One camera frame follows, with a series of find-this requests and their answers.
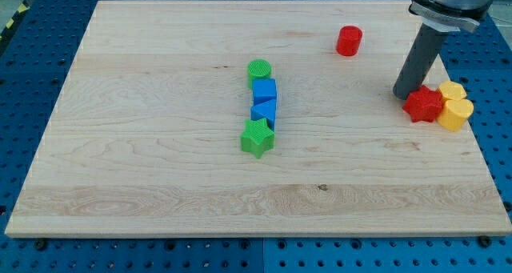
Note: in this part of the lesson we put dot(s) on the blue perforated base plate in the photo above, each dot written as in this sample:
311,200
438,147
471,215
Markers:
33,69

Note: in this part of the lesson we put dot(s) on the green cylinder block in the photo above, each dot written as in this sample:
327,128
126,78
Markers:
258,69

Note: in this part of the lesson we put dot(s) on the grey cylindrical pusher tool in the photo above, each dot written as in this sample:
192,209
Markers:
425,49

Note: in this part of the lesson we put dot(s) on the red cylinder block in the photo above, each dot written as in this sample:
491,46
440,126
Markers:
349,39

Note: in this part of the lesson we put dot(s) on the blue triangle block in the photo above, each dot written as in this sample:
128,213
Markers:
265,110

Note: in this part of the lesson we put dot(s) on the green star block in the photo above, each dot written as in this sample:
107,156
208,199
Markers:
257,137

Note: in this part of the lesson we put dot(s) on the yellow cylinder block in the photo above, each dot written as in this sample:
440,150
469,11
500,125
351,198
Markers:
455,113

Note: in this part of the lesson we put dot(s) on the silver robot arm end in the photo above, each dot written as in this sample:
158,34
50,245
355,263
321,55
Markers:
451,15

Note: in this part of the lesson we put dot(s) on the yellow hexagon block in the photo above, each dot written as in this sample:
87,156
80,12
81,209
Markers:
450,90

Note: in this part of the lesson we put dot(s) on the red star block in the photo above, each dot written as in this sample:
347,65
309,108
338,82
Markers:
423,104

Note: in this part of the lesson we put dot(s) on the light wooden board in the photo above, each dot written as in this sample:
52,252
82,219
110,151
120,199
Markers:
144,139

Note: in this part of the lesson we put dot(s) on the blue cube block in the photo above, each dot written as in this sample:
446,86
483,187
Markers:
264,90

